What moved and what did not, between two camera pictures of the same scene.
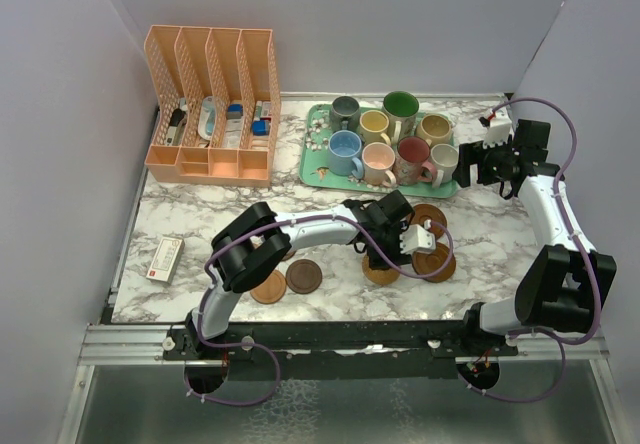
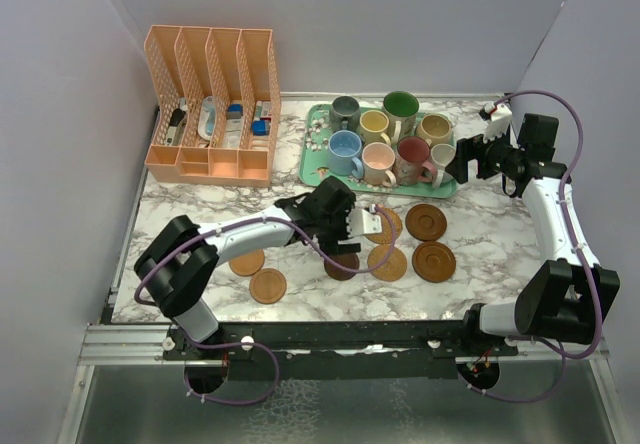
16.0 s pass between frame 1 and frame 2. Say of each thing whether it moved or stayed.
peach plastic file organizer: stayed
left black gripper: moved
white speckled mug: stayed
